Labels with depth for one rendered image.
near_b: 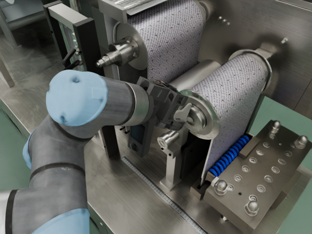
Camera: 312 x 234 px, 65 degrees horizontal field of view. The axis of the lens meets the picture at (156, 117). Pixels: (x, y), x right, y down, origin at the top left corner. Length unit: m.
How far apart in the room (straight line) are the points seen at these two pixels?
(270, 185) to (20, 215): 0.68
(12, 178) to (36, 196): 1.90
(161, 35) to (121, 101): 0.36
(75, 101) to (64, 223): 0.14
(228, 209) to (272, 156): 0.25
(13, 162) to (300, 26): 2.13
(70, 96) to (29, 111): 0.95
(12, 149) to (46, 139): 2.03
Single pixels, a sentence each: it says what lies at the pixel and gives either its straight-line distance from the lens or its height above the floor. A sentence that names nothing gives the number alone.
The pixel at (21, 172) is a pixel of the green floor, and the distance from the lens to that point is 2.24.
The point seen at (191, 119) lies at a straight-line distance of 0.62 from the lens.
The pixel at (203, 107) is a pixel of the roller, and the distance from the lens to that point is 0.60.
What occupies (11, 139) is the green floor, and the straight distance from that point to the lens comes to 2.51.
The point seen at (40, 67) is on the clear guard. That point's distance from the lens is 1.48.
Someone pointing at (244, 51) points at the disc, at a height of 1.31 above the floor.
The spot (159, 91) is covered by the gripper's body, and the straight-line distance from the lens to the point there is 0.45.
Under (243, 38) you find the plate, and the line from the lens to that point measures 0.88.
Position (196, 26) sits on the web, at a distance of 0.80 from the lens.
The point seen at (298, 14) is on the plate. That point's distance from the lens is 0.79.
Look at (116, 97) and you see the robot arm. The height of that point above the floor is 1.47.
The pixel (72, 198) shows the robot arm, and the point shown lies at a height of 1.42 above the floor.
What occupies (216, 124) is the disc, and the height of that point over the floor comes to 1.27.
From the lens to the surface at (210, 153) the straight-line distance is 0.71.
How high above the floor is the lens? 1.71
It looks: 47 degrees down
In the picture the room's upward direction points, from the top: straight up
